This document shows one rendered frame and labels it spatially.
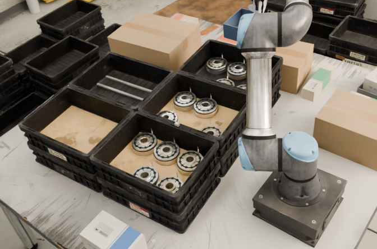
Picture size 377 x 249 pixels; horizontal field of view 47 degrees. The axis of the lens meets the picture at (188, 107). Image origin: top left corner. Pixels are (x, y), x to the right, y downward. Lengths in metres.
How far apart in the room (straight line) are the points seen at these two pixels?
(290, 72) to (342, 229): 0.79
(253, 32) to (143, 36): 0.99
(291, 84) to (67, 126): 1.07
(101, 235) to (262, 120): 0.69
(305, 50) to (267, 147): 0.85
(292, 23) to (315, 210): 0.64
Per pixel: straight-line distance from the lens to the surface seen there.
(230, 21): 1.96
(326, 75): 2.24
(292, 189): 1.59
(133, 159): 1.76
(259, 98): 1.48
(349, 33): 3.11
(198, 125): 1.85
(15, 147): 2.21
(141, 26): 2.44
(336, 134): 1.86
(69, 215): 1.83
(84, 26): 3.37
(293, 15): 1.49
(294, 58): 2.17
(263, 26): 1.47
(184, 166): 1.66
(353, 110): 1.91
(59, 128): 2.01
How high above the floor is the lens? 2.09
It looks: 40 degrees down
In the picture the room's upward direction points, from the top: 7 degrees counter-clockwise
